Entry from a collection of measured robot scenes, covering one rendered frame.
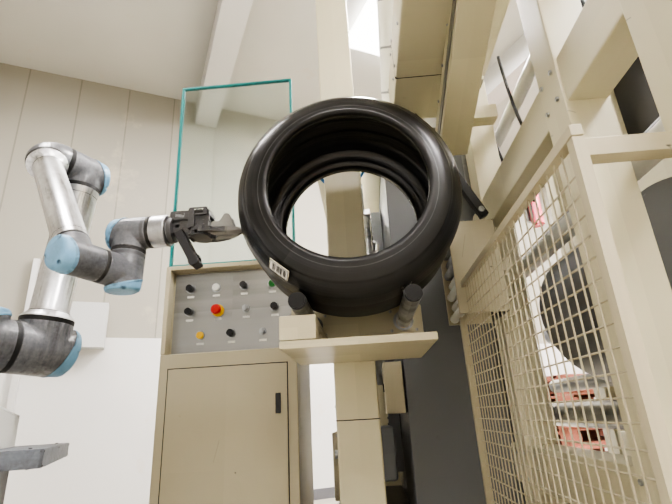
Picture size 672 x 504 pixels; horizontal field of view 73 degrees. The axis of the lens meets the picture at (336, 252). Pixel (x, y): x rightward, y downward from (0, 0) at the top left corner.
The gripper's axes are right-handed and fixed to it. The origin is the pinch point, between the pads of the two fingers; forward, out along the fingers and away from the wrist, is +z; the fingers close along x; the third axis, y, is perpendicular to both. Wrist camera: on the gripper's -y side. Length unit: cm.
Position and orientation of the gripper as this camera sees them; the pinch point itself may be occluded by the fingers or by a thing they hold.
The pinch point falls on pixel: (240, 232)
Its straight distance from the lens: 128.6
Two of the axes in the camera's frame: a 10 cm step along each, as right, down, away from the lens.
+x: 0.7, 3.3, 9.4
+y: -0.5, -9.4, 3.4
